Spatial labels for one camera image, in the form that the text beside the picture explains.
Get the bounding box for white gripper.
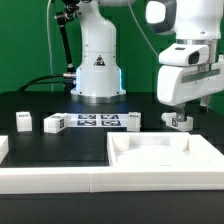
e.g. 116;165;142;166
157;55;224;122

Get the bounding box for white square table top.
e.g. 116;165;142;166
107;132;224;168

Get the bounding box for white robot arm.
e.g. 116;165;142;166
72;0;224;122

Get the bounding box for white U-shaped fence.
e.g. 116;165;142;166
0;134;224;195

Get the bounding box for printed tag sheet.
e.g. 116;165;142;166
68;113;127;127

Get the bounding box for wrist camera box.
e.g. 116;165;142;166
159;44;209;67

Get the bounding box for black cables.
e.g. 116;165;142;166
17;74;73;93

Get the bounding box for white thin cable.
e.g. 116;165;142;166
46;0;55;92

